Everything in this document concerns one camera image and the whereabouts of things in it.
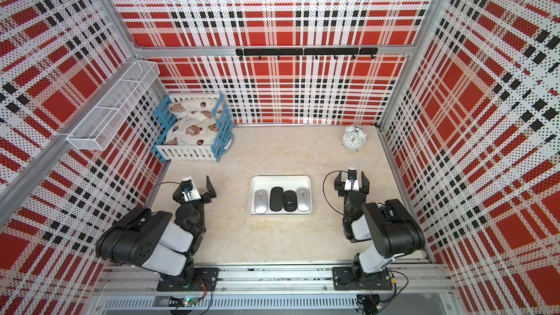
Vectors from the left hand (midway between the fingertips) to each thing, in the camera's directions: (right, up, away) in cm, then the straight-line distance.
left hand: (200, 178), depth 86 cm
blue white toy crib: (0, +10, +15) cm, 18 cm away
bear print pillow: (-16, +32, +22) cm, 42 cm away
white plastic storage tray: (+35, -4, +13) cm, 37 cm away
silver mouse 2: (+42, -10, +5) cm, 43 cm away
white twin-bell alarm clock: (+68, +17, +19) cm, 72 cm away
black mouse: (+31, -10, +6) cm, 33 cm away
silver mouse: (+24, -10, +4) cm, 26 cm away
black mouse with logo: (+36, -10, +4) cm, 38 cm away
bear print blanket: (-13, +21, +21) cm, 32 cm away
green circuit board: (+4, -37, -17) cm, 41 cm away
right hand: (+63, +3, +2) cm, 63 cm away
